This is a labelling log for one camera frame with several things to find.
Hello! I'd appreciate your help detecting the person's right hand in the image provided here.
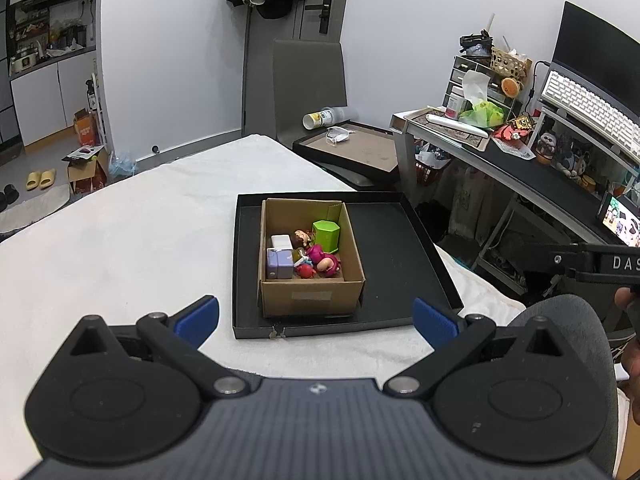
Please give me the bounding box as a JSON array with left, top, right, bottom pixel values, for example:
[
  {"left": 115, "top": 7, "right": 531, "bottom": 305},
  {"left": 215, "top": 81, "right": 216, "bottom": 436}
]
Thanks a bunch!
[{"left": 614, "top": 286, "right": 640, "bottom": 312}]

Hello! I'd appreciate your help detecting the patterned brown placemat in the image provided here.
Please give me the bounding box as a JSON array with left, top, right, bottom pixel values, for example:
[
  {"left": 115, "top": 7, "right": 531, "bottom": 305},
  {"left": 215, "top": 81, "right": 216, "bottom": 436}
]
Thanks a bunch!
[{"left": 402, "top": 109, "right": 494, "bottom": 152}]

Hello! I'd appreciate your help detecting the grey door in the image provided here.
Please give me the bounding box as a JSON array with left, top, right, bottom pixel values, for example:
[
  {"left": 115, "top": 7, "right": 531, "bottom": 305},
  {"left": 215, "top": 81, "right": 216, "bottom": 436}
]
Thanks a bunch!
[{"left": 242, "top": 0, "right": 354, "bottom": 137}]

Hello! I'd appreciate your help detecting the green hexagonal container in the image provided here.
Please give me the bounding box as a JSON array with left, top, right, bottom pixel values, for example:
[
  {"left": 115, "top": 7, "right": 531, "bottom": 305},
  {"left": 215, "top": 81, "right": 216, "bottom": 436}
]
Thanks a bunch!
[{"left": 311, "top": 220, "right": 342, "bottom": 255}]

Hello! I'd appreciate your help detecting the black curved desk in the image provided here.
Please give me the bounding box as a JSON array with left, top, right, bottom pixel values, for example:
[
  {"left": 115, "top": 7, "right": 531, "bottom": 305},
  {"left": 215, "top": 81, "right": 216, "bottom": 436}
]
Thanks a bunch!
[{"left": 390, "top": 107, "right": 640, "bottom": 262}]

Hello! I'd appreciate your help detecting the grey high-back chair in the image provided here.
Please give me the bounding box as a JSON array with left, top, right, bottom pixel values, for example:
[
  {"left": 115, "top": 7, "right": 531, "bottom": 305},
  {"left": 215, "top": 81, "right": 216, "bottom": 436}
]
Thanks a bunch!
[{"left": 271, "top": 38, "right": 350, "bottom": 144}]

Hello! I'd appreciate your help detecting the clear plastic bag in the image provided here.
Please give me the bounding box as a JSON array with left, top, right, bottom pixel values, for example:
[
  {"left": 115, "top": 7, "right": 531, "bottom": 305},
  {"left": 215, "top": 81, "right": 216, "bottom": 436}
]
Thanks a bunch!
[{"left": 107, "top": 152, "right": 137, "bottom": 181}]

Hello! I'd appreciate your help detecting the pink and white jar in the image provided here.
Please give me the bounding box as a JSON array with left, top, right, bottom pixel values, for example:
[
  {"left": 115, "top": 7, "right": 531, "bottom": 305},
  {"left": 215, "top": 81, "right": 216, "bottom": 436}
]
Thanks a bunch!
[{"left": 445, "top": 87, "right": 466, "bottom": 119}]

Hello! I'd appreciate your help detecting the red storage basket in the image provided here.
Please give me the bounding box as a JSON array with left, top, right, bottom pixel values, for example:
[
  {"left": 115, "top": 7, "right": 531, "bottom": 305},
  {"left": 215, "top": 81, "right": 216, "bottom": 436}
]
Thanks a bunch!
[{"left": 415, "top": 152, "right": 451, "bottom": 186}]

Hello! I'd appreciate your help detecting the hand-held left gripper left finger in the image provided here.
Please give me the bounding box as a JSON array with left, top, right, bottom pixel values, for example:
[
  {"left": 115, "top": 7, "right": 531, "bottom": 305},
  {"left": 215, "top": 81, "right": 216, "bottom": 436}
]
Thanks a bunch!
[{"left": 70, "top": 294, "right": 250, "bottom": 401}]

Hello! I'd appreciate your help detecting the black computer monitor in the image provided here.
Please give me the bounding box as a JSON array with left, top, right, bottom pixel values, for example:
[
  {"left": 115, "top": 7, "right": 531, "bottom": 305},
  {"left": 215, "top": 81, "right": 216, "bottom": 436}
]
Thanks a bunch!
[{"left": 550, "top": 1, "right": 640, "bottom": 109}]

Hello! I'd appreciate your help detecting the raccoon figurine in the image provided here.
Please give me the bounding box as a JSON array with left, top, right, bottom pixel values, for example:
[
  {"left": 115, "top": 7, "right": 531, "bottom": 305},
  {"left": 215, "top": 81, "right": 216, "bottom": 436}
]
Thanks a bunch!
[{"left": 534, "top": 131, "right": 559, "bottom": 165}]

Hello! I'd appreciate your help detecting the white keyboard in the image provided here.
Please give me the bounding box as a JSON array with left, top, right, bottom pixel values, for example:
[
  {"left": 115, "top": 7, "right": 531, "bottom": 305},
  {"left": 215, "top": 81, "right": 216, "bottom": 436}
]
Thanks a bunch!
[{"left": 541, "top": 70, "right": 640, "bottom": 147}]

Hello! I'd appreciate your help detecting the black shallow tray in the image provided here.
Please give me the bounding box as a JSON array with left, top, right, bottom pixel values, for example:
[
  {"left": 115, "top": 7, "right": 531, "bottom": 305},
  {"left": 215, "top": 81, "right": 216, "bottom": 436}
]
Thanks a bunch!
[{"left": 231, "top": 191, "right": 465, "bottom": 341}]

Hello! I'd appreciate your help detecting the cardboard box with magazine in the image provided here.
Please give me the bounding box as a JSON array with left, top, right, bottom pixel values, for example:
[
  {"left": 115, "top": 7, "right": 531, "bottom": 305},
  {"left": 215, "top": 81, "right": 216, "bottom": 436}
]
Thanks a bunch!
[{"left": 62, "top": 144, "right": 110, "bottom": 195}]

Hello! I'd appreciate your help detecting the red snack packet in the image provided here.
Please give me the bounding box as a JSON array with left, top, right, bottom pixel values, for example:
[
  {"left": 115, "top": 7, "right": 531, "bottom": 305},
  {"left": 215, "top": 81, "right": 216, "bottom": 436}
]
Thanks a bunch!
[{"left": 492, "top": 124, "right": 529, "bottom": 144}]

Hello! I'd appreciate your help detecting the black padded seat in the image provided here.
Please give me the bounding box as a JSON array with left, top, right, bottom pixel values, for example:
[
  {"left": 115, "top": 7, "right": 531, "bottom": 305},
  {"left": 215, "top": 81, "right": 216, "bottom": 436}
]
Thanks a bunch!
[{"left": 325, "top": 162, "right": 382, "bottom": 192}]

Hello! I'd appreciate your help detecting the grey drawer organizer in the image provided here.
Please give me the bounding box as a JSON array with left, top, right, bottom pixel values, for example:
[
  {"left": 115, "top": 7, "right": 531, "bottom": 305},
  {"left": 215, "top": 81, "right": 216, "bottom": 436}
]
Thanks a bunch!
[{"left": 442, "top": 55, "right": 521, "bottom": 111}]

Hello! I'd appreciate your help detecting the black framed brown board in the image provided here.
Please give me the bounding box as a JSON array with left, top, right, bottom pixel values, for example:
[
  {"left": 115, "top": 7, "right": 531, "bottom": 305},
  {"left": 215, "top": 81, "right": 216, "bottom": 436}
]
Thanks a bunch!
[{"left": 292, "top": 120, "right": 401, "bottom": 185}]

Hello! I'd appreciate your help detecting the purple box-shaped toy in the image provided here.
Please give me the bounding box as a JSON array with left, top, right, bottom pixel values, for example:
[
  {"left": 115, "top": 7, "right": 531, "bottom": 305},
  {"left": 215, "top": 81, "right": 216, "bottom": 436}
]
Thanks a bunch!
[{"left": 265, "top": 247, "right": 295, "bottom": 281}]

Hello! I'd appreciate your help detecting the white tissue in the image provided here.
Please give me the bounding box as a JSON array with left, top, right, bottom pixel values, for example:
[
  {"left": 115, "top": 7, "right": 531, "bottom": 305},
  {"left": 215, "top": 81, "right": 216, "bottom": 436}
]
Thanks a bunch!
[{"left": 461, "top": 70, "right": 489, "bottom": 104}]

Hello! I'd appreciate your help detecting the long white roll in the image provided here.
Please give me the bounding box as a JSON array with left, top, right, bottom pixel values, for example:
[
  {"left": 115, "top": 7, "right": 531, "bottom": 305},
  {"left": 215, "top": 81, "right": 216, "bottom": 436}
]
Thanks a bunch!
[{"left": 425, "top": 112, "right": 489, "bottom": 137}]

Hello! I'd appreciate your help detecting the beige tote bag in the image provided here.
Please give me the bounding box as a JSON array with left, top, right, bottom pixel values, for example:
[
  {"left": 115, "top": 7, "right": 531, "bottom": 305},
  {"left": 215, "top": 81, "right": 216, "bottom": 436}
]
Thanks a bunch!
[{"left": 447, "top": 165, "right": 501, "bottom": 246}]

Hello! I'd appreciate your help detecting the grey floor mat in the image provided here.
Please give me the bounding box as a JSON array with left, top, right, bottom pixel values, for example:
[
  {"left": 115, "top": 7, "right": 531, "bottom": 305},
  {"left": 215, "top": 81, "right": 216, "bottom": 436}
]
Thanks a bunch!
[{"left": 0, "top": 184, "right": 71, "bottom": 234}]

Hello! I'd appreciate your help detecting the orange carton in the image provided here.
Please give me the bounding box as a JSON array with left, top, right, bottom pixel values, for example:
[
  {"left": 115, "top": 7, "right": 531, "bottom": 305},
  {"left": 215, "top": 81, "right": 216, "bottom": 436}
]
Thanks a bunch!
[{"left": 73, "top": 108, "right": 101, "bottom": 147}]

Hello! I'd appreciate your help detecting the black gadget on organizer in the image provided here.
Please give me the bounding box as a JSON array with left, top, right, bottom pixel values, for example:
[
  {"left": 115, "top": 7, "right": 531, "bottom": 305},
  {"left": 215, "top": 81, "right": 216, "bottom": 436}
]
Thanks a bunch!
[{"left": 459, "top": 30, "right": 494, "bottom": 56}]

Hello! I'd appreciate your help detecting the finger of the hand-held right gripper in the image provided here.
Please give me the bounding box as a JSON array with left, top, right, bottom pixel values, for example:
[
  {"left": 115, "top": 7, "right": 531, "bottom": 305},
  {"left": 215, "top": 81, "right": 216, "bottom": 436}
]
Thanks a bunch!
[{"left": 519, "top": 242, "right": 597, "bottom": 282}]

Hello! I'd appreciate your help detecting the wicker basket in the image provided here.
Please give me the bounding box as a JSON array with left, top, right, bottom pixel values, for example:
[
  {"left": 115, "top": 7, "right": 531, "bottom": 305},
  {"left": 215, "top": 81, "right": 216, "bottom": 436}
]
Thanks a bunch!
[{"left": 491, "top": 46, "right": 534, "bottom": 81}]

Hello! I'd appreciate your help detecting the white cabinet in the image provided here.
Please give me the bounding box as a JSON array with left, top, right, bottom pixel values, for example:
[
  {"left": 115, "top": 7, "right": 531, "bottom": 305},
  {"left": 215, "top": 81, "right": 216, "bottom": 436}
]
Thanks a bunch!
[{"left": 10, "top": 50, "right": 99, "bottom": 147}]

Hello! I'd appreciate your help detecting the pink toy figure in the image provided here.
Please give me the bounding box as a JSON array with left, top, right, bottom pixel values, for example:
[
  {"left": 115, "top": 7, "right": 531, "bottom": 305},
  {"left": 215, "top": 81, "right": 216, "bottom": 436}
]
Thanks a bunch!
[{"left": 306, "top": 244, "right": 341, "bottom": 279}]

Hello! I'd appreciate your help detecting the black door handle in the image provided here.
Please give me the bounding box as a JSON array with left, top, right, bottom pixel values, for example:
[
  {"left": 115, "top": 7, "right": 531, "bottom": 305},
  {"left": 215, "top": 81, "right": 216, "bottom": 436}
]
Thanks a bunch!
[{"left": 305, "top": 0, "right": 334, "bottom": 35}]

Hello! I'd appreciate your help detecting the person's right forearm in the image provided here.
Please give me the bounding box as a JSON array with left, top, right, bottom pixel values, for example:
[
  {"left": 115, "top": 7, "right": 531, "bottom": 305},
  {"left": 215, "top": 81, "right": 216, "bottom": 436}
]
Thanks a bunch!
[{"left": 622, "top": 342, "right": 640, "bottom": 442}]

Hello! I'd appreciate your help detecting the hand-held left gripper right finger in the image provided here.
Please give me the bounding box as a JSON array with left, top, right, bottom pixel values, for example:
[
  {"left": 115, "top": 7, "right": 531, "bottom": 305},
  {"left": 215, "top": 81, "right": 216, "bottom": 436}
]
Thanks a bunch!
[{"left": 382, "top": 297, "right": 564, "bottom": 401}]

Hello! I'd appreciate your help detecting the green plastic bag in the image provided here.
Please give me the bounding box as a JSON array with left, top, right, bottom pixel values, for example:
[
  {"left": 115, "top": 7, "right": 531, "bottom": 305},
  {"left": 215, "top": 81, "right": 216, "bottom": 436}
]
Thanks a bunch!
[{"left": 459, "top": 100, "right": 506, "bottom": 129}]

